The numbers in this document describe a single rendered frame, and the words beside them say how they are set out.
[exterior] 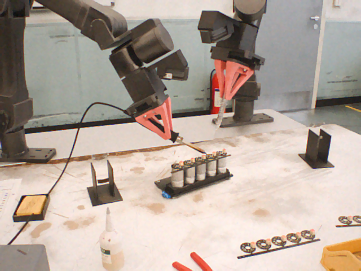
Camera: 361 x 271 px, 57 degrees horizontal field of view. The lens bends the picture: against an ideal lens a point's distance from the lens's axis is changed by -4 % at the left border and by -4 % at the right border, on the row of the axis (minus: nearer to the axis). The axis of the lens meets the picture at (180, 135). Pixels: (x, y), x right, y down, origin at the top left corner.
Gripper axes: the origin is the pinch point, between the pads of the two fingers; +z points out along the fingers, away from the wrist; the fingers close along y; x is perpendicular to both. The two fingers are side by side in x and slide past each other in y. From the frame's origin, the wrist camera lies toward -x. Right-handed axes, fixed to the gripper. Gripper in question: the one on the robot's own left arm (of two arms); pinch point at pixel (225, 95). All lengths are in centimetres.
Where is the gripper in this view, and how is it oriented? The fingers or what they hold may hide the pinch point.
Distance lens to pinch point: 72.6
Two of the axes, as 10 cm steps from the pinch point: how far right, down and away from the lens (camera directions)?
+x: 7.4, 1.0, 6.7
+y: 6.3, 2.7, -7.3
